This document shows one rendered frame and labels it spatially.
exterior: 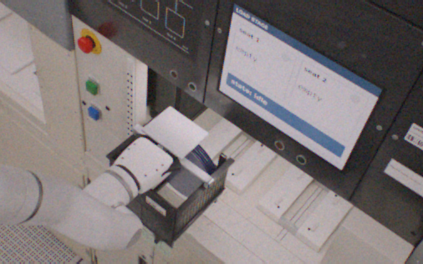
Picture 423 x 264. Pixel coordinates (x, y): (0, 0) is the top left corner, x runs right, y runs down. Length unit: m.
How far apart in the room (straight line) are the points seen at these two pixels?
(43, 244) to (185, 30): 1.68
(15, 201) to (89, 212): 0.19
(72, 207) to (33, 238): 1.59
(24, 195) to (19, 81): 1.11
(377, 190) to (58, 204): 0.55
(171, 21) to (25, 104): 0.92
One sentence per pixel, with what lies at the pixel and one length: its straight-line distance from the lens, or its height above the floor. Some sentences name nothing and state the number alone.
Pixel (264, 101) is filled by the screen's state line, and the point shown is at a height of 1.51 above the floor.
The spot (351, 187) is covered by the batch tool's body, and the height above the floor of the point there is 1.44.
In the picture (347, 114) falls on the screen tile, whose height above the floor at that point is 1.60.
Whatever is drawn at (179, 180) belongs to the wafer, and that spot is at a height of 1.03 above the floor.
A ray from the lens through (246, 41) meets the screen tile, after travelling 1.00.
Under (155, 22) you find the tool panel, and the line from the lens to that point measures 1.14.
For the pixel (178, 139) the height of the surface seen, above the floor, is 1.27.
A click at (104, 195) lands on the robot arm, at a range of 1.17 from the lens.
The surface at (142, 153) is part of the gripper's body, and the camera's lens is 1.25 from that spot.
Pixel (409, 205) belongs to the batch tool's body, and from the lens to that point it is 1.03.
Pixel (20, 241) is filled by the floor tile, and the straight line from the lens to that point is 2.63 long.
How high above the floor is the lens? 2.28
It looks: 50 degrees down
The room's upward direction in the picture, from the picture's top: 10 degrees clockwise
